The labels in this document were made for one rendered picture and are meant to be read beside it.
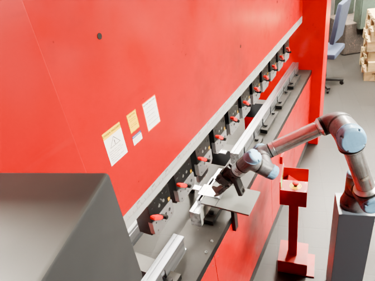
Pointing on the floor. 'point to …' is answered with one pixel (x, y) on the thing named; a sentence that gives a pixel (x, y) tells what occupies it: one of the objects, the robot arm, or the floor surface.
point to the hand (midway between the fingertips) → (219, 192)
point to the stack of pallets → (368, 47)
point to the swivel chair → (332, 52)
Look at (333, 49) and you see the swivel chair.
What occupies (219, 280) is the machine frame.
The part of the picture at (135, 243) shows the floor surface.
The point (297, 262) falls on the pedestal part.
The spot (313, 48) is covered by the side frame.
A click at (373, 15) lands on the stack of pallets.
